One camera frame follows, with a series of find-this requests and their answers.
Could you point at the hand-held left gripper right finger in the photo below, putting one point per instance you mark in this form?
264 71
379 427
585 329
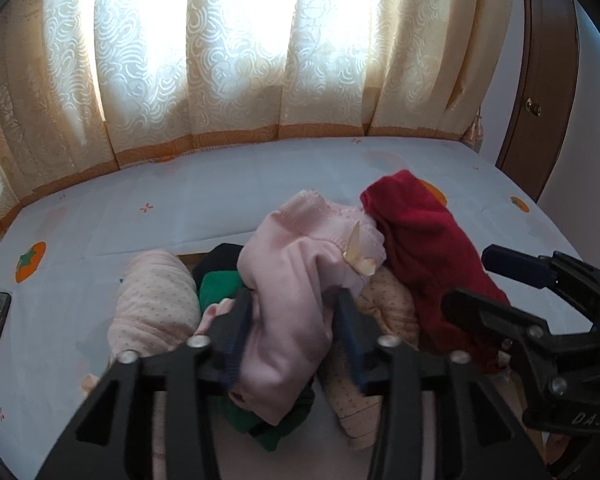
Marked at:
347 330

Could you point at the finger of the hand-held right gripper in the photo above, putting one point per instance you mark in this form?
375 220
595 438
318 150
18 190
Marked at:
515 262
485 312

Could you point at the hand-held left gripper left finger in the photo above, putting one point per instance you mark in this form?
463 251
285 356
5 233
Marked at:
240 330

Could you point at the beige dotted underwear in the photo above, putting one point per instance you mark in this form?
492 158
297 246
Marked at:
385 305

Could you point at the green and black underwear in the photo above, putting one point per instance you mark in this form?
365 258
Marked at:
217 285

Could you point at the light pink underwear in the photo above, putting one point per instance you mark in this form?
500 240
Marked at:
290 310

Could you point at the pale pink dotted underwear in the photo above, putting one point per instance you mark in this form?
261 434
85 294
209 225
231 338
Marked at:
155 300

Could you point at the red underwear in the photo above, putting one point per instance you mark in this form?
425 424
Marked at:
420 240

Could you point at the shallow cardboard tray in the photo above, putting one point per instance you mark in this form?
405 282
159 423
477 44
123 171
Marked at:
310 460

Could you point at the curtain tassel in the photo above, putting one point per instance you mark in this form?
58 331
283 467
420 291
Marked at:
472 130

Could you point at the white printed table cover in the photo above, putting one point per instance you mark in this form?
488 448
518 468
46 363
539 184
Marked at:
180 200

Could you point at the brass door knob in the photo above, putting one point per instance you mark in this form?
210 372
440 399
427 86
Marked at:
532 106

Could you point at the brown wooden door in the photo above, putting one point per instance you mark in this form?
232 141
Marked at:
545 60

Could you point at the cream and orange curtain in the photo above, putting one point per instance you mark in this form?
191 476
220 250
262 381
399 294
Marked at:
230 60

